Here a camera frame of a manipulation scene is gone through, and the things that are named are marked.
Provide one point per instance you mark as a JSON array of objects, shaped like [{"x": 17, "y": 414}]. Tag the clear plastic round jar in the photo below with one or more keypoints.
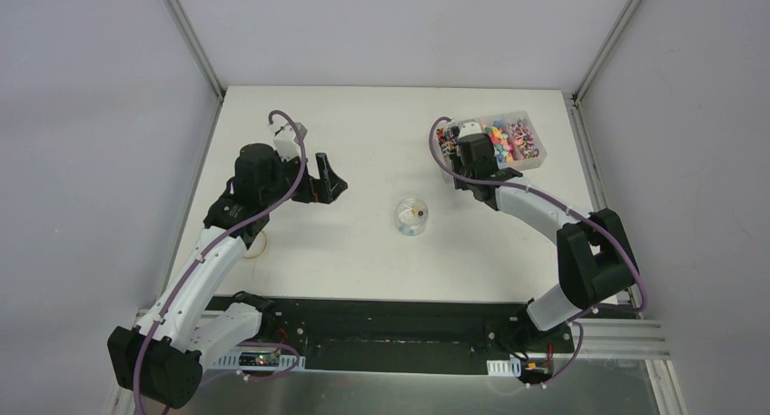
[{"x": 411, "y": 217}]

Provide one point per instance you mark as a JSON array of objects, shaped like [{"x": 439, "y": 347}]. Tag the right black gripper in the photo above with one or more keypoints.
[{"x": 456, "y": 158}]

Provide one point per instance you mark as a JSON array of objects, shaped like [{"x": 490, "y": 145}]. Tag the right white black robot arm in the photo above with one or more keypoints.
[{"x": 594, "y": 258}]

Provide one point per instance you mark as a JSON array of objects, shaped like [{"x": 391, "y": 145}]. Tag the clear divided candy box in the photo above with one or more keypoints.
[{"x": 515, "y": 141}]

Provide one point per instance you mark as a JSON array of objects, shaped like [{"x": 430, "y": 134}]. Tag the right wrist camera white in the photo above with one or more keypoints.
[{"x": 469, "y": 127}]

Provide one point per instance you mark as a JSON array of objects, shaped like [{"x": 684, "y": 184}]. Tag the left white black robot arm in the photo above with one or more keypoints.
[{"x": 165, "y": 354}]

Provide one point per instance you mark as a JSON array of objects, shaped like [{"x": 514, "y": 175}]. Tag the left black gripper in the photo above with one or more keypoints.
[{"x": 310, "y": 183}]

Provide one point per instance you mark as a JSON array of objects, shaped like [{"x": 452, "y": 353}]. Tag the white cable duct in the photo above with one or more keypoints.
[
  {"x": 258, "y": 360},
  {"x": 504, "y": 368}
]

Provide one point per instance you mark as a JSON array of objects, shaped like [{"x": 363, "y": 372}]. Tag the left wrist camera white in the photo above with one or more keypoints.
[{"x": 286, "y": 140}]

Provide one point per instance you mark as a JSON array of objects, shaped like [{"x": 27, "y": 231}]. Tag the candies inside jar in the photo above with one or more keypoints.
[{"x": 412, "y": 217}]

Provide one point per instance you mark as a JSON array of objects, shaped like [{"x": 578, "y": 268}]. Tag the right white cable duct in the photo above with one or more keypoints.
[{"x": 504, "y": 368}]

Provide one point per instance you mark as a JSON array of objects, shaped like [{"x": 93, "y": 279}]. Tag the left white cable duct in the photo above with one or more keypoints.
[{"x": 258, "y": 360}]

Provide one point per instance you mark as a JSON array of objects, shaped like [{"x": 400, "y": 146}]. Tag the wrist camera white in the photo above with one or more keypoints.
[
  {"x": 469, "y": 127},
  {"x": 286, "y": 140}
]

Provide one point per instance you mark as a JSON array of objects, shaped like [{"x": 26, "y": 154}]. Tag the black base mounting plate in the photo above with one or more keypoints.
[{"x": 406, "y": 336}]

